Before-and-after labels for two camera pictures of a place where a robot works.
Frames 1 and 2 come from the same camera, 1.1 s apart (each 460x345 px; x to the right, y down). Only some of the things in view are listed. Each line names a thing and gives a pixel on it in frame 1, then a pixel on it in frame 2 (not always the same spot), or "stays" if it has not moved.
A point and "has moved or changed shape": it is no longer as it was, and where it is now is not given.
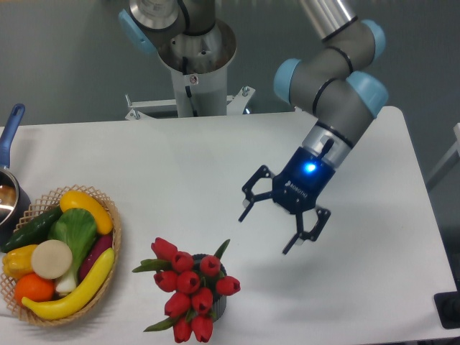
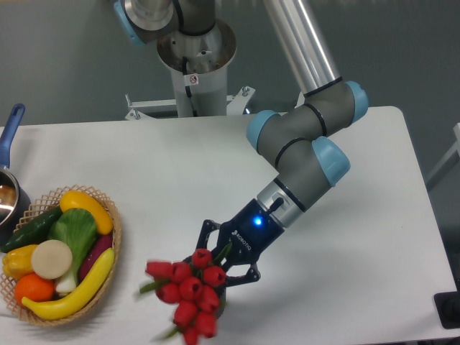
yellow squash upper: x=73 y=199 stays
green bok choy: x=77 y=228 stays
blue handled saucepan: x=14 y=200 stays
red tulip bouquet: x=191 y=282 has moved or changed shape
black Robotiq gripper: x=297 y=189 → x=252 y=231
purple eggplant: x=101 y=244 stays
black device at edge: x=448 y=307 stays
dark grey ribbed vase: x=219 y=301 has moved or changed shape
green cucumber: x=35 y=231 stays
